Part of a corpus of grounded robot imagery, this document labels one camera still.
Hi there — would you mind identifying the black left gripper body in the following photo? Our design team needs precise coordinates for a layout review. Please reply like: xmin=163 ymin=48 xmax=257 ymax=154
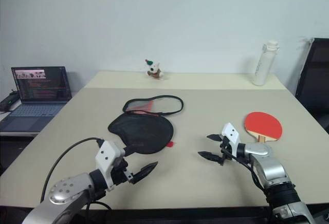
xmin=110 ymin=157 xmax=135 ymax=185

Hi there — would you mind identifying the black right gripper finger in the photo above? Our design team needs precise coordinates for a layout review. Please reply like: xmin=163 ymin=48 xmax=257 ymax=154
xmin=197 ymin=151 xmax=222 ymax=163
xmin=206 ymin=134 xmax=223 ymax=143

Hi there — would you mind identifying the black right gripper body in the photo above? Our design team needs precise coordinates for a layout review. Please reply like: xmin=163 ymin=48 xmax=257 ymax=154
xmin=217 ymin=136 xmax=234 ymax=166

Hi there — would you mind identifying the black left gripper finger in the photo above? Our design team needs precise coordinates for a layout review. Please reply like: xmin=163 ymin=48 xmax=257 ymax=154
xmin=124 ymin=144 xmax=141 ymax=156
xmin=132 ymin=161 xmax=158 ymax=184

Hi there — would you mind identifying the black red paddle case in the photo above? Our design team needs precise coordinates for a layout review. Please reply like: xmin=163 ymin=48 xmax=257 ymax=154
xmin=107 ymin=95 xmax=185 ymax=155

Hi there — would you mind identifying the red ping pong paddle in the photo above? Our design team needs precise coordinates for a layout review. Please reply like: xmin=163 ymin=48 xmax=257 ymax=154
xmin=243 ymin=111 xmax=283 ymax=144

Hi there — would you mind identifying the white plush dog toy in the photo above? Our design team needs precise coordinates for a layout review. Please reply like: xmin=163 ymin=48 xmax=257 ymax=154
xmin=144 ymin=59 xmax=166 ymax=81

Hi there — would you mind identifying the white water bottle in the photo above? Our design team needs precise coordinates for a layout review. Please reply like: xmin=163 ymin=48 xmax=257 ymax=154
xmin=251 ymin=39 xmax=281 ymax=87

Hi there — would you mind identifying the open blue laptop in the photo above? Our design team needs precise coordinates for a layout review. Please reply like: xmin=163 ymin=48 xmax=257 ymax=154
xmin=0 ymin=66 xmax=74 ymax=134

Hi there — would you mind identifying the black office chair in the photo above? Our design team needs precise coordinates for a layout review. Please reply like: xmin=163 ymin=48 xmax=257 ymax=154
xmin=295 ymin=38 xmax=329 ymax=134

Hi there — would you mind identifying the black electronic device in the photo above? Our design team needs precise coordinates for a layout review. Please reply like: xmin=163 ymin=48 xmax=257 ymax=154
xmin=0 ymin=89 xmax=20 ymax=112

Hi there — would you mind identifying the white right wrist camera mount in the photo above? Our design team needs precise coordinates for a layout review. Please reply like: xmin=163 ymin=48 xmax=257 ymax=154
xmin=221 ymin=122 xmax=243 ymax=158

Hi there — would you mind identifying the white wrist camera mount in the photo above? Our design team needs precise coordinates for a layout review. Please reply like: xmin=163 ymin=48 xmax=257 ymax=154
xmin=95 ymin=140 xmax=126 ymax=192
xmin=221 ymin=122 xmax=243 ymax=158

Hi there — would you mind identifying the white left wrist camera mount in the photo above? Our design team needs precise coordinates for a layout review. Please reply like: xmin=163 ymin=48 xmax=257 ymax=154
xmin=95 ymin=140 xmax=126 ymax=192

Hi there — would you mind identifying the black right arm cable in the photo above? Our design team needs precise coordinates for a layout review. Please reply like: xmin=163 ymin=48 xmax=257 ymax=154
xmin=221 ymin=148 xmax=271 ymax=204

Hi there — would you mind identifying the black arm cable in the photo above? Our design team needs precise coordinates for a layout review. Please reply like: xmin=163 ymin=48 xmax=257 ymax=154
xmin=40 ymin=137 xmax=112 ymax=211
xmin=221 ymin=148 xmax=271 ymax=204

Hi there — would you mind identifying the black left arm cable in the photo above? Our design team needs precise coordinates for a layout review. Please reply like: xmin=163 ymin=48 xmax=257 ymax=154
xmin=40 ymin=137 xmax=112 ymax=211

